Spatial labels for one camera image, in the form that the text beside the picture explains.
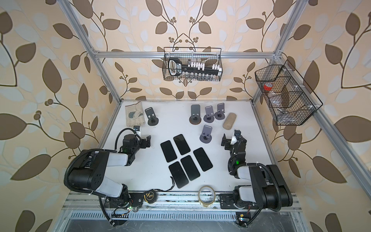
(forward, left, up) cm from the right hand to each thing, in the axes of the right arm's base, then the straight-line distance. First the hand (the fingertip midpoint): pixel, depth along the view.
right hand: (232, 135), depth 89 cm
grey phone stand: (+21, +12, -7) cm, 25 cm away
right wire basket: (+5, -26, +25) cm, 36 cm away
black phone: (-11, +20, -9) cm, 24 cm away
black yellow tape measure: (-31, +48, -6) cm, 58 cm away
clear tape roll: (-31, +19, -10) cm, 38 cm away
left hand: (+5, +60, -3) cm, 60 cm away
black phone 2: (-5, +41, -8) cm, 42 cm away
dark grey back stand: (+21, +55, -7) cm, 59 cm away
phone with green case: (-16, +28, -8) cm, 33 cm away
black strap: (-28, +48, -7) cm, 56 cm away
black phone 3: (0, +33, -9) cm, 34 cm away
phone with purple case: (-20, +34, -8) cm, 41 cm away
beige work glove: (+24, +69, -5) cm, 73 cm away
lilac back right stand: (+2, +16, -4) cm, 17 cm away
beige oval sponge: (+16, -2, -7) cm, 18 cm away
